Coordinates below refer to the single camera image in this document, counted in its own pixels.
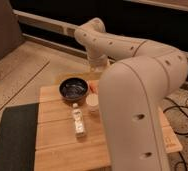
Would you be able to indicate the black bowl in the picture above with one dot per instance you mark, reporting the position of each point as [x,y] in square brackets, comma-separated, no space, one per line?
[73,89]

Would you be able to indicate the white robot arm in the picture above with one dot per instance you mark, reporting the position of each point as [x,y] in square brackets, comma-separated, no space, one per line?
[137,75]

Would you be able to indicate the white paper cup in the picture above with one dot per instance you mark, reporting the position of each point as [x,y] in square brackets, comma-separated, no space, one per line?
[92,102]

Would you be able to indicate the grey sofa corner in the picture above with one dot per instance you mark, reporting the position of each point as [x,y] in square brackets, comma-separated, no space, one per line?
[10,32]

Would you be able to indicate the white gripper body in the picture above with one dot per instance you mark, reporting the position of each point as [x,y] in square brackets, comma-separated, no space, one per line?
[97,61]

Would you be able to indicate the clear plastic bottle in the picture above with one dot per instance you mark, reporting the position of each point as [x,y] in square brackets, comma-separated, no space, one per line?
[78,121]

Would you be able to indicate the dark grey floor mat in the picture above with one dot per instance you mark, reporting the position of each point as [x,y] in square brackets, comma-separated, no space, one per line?
[18,128]

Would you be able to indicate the orange carrot toy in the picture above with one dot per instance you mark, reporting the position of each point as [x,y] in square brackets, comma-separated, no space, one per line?
[93,87]

